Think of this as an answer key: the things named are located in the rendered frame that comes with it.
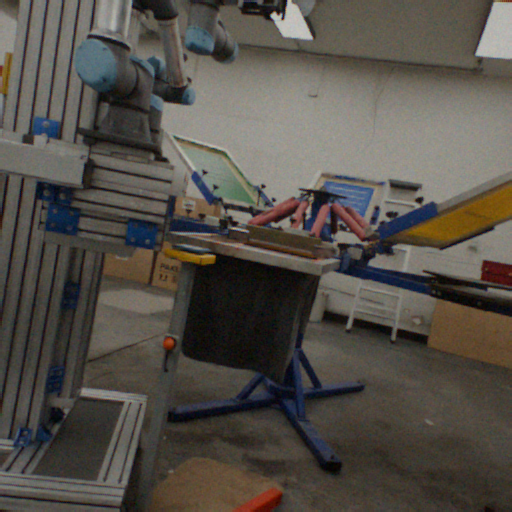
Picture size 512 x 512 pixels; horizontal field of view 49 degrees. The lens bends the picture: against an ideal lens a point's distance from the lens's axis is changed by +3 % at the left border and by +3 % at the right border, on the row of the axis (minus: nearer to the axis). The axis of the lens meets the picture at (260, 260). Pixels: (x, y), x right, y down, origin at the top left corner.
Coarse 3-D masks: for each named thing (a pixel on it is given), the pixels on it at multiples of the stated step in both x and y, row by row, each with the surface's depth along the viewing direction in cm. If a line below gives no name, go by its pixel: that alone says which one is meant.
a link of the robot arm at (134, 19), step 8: (136, 0) 212; (136, 8) 213; (144, 8) 215; (136, 16) 215; (144, 16) 217; (128, 24) 214; (136, 24) 216; (128, 32) 215; (136, 32) 217; (128, 40) 215; (136, 40) 218; (136, 48) 219
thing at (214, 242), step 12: (168, 240) 201; (180, 240) 200; (192, 240) 199; (204, 240) 197; (216, 240) 242; (228, 240) 259; (216, 252) 197; (228, 252) 195; (240, 252) 194; (252, 252) 193; (264, 252) 194; (276, 264) 191; (288, 264) 190; (300, 264) 189; (312, 264) 188; (324, 264) 190; (336, 264) 223
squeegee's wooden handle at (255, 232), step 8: (248, 224) 254; (248, 232) 254; (256, 232) 253; (264, 232) 252; (272, 232) 251; (280, 232) 250; (248, 240) 254; (264, 240) 252; (272, 240) 251; (280, 240) 250; (288, 240) 249; (296, 240) 248; (304, 240) 247; (312, 240) 246; (320, 240) 246; (304, 248) 247; (312, 248) 246
